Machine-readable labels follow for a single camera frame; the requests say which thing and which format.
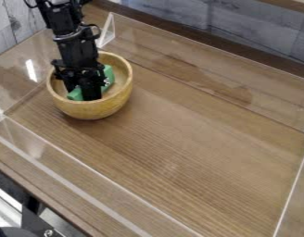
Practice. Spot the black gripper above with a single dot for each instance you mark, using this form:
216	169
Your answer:
79	62

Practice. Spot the green rectangular block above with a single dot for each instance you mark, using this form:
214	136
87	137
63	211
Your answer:
107	79

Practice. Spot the round wooden bowl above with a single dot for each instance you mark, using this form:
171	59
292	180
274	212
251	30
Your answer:
97	109

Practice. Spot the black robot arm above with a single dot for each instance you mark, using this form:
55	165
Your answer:
63	16

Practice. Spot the clear acrylic corner bracket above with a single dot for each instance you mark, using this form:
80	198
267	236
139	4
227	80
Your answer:
107	32

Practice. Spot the black metal bracket with bolt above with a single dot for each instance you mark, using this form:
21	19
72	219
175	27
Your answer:
33	223

